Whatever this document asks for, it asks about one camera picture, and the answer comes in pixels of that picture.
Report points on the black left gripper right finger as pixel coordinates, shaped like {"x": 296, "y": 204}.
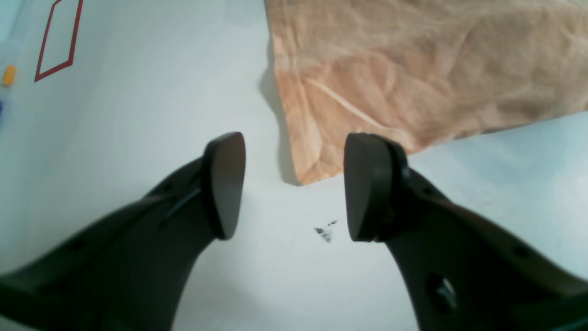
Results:
{"x": 462, "y": 271}

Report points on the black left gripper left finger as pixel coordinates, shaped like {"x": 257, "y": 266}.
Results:
{"x": 127, "y": 271}

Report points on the peach T-shirt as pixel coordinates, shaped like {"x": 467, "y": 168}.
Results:
{"x": 421, "y": 72}

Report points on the red tape marking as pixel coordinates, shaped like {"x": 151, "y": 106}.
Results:
{"x": 59, "y": 40}

